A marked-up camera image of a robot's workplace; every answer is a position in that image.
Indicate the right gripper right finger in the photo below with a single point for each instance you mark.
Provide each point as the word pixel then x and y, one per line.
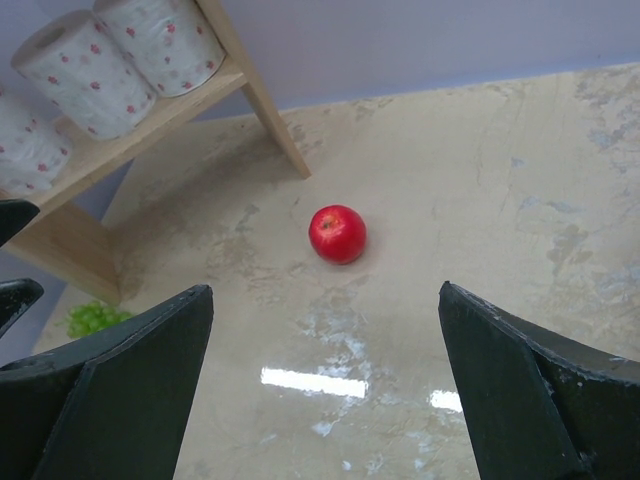
pixel 538 405

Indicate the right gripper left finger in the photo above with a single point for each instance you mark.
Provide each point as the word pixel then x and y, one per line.
pixel 112 405

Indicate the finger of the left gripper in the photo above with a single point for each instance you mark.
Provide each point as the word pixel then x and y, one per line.
pixel 15 215
pixel 16 297

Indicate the floral paper towel roll back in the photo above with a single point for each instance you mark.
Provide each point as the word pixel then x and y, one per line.
pixel 76 64

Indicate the white paper towel roll front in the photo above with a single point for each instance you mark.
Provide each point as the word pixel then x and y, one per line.
pixel 170 42

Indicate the wooden three-tier shelf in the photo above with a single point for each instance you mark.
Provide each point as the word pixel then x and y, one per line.
pixel 69 243

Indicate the green grapes bunch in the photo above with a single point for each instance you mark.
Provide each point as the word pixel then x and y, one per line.
pixel 86 319

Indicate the red apple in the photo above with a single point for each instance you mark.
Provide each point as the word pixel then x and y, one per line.
pixel 338 234

